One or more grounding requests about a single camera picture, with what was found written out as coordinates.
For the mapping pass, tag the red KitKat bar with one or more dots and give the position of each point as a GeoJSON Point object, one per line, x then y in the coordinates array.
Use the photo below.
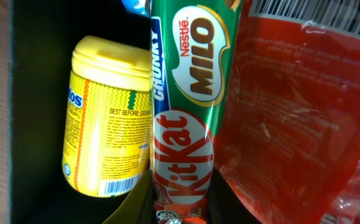
{"type": "Point", "coordinates": [182, 162]}

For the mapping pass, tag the yellow round candy pack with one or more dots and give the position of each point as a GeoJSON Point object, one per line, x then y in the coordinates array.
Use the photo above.
{"type": "Point", "coordinates": [108, 122]}

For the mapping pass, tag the blue Oreo cookie pack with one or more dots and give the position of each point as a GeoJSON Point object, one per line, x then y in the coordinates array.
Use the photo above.
{"type": "Point", "coordinates": [138, 7]}

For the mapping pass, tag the red snack bag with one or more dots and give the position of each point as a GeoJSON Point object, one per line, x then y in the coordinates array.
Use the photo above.
{"type": "Point", "coordinates": [290, 142]}

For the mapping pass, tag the dark green box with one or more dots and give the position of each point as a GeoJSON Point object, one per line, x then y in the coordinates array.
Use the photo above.
{"type": "Point", "coordinates": [43, 36]}

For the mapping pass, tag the yellow snack bag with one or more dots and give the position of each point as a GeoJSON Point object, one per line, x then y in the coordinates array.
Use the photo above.
{"type": "Point", "coordinates": [137, 206]}

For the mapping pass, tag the green candy wrapper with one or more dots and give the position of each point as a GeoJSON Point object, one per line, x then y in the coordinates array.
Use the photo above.
{"type": "Point", "coordinates": [192, 48]}

